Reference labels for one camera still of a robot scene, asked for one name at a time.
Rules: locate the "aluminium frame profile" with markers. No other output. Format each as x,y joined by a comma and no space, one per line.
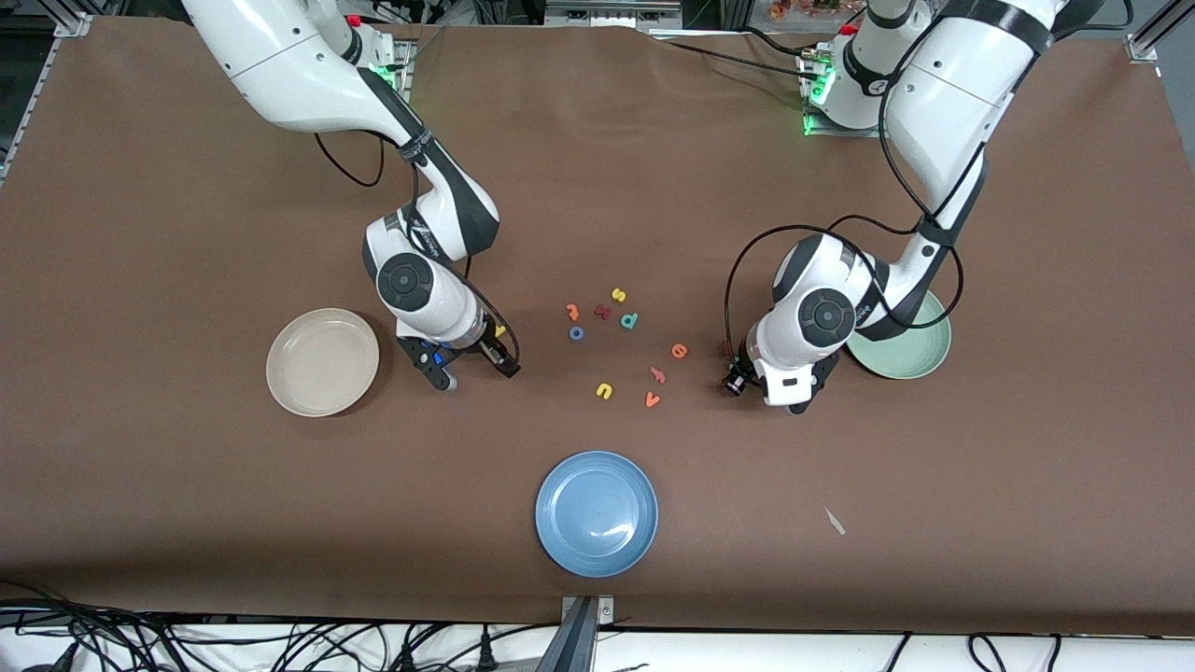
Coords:
1146,42
67,28

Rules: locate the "beige brown plate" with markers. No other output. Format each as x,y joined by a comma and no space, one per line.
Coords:
322,362

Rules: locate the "grey power strip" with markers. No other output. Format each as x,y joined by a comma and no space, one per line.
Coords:
607,14

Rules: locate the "white paper scrap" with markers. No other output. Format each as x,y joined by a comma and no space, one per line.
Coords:
836,523

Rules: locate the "light green plate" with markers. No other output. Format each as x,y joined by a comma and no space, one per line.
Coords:
920,355

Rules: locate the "orange artificial flowers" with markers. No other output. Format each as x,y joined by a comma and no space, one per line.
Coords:
803,7

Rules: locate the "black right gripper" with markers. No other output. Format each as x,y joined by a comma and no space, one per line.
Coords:
492,349

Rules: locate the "blue plate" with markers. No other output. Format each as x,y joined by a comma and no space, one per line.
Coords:
597,513

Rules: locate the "metal camera bracket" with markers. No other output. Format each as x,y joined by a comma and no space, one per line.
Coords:
583,644

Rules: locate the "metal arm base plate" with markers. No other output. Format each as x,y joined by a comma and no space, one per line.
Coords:
840,131
404,65

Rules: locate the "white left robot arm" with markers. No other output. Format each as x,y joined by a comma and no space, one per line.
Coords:
952,93

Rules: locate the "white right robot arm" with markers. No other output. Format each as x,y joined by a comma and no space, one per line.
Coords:
299,65

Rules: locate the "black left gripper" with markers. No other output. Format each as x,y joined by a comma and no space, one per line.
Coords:
738,378

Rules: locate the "black power plug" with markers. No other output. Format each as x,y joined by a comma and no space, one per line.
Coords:
485,651
408,656

